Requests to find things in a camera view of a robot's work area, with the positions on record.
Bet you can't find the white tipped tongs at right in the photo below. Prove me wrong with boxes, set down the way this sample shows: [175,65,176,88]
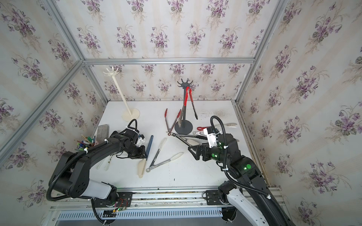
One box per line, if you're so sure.
[192,123,237,135]

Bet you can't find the cream tipped steel tongs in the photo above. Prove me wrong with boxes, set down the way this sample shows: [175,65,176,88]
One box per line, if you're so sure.
[146,137,184,173]

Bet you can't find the black steel tongs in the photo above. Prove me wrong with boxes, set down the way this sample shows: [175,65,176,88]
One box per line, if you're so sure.
[168,132,207,147]

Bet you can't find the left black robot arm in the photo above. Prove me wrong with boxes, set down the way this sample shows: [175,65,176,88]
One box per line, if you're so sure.
[46,119,147,205]

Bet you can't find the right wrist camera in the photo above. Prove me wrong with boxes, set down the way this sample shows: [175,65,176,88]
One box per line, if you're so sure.
[203,127,219,148]

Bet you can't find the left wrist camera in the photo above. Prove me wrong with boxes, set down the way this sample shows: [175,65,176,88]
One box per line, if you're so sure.
[136,137,145,147]

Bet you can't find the aluminium front rail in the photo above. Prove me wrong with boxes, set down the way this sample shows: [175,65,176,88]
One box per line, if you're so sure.
[50,186,286,211]

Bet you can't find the cream utensil rack stand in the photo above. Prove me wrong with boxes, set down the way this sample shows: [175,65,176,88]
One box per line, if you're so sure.
[103,66,140,122]

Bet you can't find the pink cup of pens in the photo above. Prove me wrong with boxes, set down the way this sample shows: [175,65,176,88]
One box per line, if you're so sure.
[74,135,97,151]

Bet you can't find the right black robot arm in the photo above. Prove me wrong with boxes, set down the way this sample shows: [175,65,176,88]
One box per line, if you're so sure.
[188,115,294,226]

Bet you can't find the dark grey utensil rack stand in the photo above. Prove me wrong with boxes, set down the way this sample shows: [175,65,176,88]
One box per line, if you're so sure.
[175,79,193,135]

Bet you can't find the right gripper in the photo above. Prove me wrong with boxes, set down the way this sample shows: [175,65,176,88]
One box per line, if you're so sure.
[189,140,232,167]

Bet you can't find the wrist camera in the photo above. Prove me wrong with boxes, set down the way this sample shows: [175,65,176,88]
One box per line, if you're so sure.
[136,137,145,147]
[203,127,219,148]

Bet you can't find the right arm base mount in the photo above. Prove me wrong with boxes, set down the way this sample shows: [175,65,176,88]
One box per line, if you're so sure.
[202,180,243,222]

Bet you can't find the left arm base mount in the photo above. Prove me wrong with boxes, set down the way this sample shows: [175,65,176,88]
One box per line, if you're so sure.
[91,192,133,224]

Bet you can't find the red handled steel tongs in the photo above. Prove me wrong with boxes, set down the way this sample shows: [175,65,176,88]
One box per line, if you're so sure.
[178,86,199,126]

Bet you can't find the grey whiteboard eraser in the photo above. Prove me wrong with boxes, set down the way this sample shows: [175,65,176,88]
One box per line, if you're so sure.
[96,124,109,143]

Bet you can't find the red tipped steel tongs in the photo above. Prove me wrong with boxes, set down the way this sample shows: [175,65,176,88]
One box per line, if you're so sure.
[164,108,182,135]

